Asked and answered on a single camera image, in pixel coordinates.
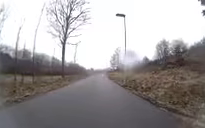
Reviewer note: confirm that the group of pale bare trees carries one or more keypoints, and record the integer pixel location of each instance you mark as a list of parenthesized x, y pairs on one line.
[(115, 60)]

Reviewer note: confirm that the small bare tree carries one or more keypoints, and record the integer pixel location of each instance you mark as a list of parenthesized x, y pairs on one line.
[(75, 53)]

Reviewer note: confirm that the street lamp pole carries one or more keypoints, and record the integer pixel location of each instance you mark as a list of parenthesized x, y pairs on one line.
[(125, 40)]

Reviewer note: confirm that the large bare tree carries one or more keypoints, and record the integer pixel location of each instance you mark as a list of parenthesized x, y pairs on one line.
[(63, 60)]

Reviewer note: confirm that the grey asphalt path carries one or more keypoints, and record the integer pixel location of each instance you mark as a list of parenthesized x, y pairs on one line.
[(90, 106)]

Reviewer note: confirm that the dark hedge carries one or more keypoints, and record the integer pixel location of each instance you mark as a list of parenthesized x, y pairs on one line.
[(40, 67)]

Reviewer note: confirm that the dry grass slope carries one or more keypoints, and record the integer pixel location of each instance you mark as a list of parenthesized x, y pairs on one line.
[(163, 87)]

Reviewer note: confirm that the dry grass verge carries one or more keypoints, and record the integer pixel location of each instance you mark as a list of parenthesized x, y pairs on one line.
[(33, 86)]

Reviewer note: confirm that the wood of bare trees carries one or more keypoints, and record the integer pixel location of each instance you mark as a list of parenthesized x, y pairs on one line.
[(196, 53)]

